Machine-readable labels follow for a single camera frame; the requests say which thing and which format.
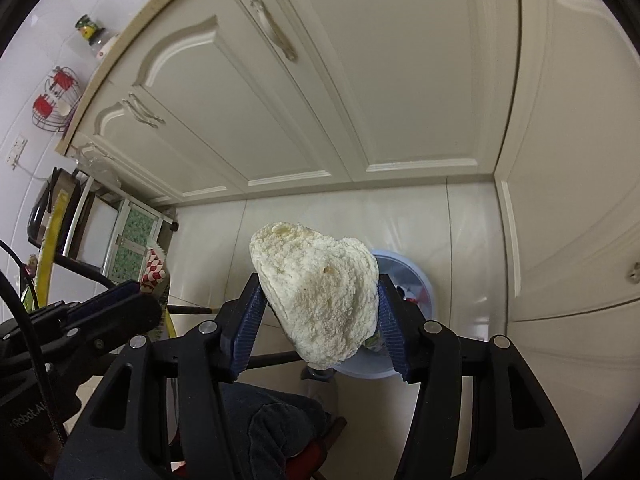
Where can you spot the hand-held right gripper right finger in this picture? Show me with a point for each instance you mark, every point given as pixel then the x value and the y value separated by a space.
pixel 392 330

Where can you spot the white bread piece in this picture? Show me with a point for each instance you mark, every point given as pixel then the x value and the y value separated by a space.
pixel 320 290

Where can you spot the yellow plastic strip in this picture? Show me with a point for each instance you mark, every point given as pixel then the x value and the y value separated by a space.
pixel 52 240

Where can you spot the metal kitchen rack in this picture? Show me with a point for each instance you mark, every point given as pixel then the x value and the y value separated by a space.
pixel 90 195

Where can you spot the white storage box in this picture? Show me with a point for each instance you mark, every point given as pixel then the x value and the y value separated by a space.
pixel 100 230

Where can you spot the white plastic spoon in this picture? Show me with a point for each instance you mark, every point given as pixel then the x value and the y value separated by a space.
pixel 64 107

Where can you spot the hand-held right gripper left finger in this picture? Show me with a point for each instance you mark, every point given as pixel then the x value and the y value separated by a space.
pixel 250 330

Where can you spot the dark cloth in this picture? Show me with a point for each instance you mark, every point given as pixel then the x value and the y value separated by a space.
pixel 280 425

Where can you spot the clear plastic bag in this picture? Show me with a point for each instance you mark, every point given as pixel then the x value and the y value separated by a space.
pixel 100 165

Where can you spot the white wall socket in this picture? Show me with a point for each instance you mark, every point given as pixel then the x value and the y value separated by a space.
pixel 17 150

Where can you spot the yellow label sauce bottle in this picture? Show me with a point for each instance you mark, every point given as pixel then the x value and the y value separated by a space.
pixel 87 27

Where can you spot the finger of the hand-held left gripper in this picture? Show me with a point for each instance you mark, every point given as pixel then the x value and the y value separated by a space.
pixel 130 317
pixel 105 297

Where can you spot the pale blue trash bin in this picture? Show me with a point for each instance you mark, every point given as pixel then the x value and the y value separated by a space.
pixel 415 280

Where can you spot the red cloth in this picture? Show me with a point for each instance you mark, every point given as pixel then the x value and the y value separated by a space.
pixel 310 460

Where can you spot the black silver rice cooker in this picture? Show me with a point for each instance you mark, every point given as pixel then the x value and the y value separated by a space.
pixel 40 210

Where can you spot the red checkered snack wrapper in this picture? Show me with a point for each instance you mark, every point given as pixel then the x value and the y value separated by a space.
pixel 152 270

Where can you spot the beige kitchen countertop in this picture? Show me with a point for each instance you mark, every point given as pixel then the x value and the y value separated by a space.
pixel 95 76

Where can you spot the green patterned panel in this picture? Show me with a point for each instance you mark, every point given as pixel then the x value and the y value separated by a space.
pixel 130 240

